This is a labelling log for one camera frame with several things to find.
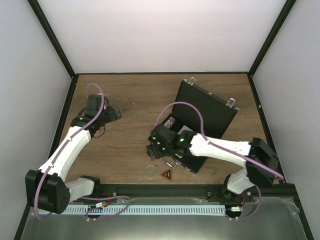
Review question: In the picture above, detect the triangular all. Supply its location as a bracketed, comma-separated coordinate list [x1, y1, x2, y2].
[160, 168, 173, 182]

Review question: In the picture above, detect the purple chip stack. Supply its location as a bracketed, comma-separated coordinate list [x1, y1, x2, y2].
[163, 116, 176, 129]

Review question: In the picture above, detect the black poker case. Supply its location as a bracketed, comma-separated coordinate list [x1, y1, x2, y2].
[149, 76, 240, 175]

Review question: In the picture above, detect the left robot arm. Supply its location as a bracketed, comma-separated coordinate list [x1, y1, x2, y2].
[25, 94, 122, 214]

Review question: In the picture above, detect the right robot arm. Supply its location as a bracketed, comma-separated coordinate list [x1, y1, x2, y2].
[146, 124, 282, 202]

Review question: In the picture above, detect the clear acrylic dealer puck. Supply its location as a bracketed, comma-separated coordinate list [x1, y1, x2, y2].
[144, 165, 158, 179]

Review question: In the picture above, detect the white card deck box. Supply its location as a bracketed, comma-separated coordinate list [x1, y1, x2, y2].
[178, 125, 193, 135]

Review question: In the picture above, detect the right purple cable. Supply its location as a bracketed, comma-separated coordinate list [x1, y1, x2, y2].
[154, 101, 285, 221]

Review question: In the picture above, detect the purple cable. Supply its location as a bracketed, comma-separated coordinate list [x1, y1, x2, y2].
[154, 101, 285, 221]
[34, 83, 105, 221]

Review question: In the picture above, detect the light blue slotted cable duct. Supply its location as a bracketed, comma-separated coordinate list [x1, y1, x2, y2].
[37, 205, 226, 215]

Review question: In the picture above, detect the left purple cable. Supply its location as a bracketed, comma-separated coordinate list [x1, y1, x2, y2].
[34, 83, 105, 221]

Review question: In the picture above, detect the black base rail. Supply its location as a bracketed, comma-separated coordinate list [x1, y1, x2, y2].
[69, 183, 298, 201]

